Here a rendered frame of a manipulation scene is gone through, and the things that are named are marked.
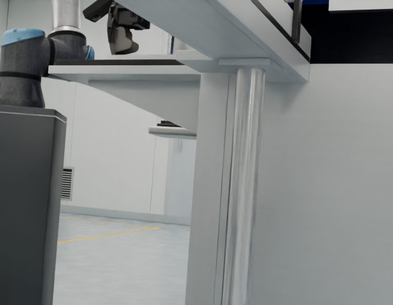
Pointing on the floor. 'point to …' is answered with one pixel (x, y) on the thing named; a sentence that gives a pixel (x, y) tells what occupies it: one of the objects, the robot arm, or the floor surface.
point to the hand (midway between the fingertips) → (115, 60)
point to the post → (207, 189)
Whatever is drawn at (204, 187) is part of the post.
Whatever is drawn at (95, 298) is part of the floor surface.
